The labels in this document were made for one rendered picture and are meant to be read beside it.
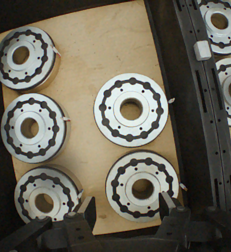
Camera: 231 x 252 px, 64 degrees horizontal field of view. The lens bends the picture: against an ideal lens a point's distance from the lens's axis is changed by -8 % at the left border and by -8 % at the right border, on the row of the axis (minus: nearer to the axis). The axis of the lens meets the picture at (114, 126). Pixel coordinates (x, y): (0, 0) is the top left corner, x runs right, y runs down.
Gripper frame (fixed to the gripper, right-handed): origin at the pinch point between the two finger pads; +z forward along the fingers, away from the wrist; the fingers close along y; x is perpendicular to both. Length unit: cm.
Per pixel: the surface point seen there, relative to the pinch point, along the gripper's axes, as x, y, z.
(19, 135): 6.7, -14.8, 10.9
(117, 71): 15.5, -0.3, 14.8
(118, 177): 0.1, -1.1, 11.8
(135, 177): 0.0, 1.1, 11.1
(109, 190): -1.7, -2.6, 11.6
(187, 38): 15.7, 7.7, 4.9
